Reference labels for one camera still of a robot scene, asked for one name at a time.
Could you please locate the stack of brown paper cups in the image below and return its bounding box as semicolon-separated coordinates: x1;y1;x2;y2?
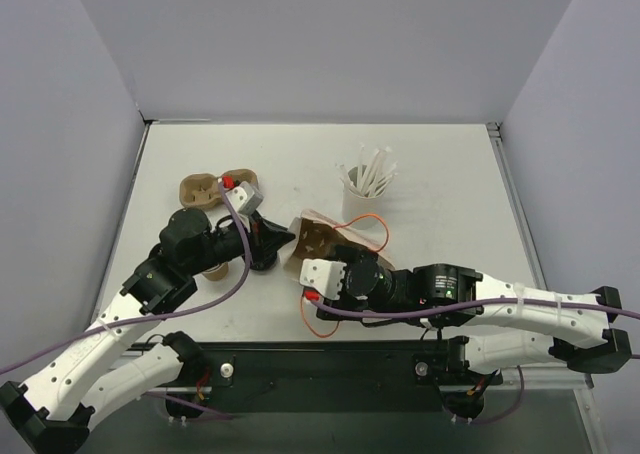
202;263;229;282

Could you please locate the paper takeout bag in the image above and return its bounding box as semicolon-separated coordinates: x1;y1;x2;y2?
282;209;393;281

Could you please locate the brown cardboard cup carrier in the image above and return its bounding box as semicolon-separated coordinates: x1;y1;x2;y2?
179;169;259;210

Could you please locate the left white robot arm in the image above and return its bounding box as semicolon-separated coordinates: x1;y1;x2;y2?
1;208;295;453

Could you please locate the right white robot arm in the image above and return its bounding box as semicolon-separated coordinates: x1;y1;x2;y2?
299;246;633;382

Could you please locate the stack of black lids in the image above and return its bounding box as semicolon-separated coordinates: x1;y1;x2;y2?
250;255;278;272

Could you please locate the white straw holder cup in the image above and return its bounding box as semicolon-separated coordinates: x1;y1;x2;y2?
342;166;385;222

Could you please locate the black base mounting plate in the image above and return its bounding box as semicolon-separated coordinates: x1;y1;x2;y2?
164;338;503;419

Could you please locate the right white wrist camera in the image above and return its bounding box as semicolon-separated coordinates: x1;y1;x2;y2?
299;259;347;300

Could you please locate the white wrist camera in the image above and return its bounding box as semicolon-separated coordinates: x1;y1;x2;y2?
220;176;264;217
299;259;347;300

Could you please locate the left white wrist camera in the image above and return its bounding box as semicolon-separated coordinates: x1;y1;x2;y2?
220;176;264;217

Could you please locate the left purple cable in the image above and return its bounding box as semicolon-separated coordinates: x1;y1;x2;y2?
0;181;254;375

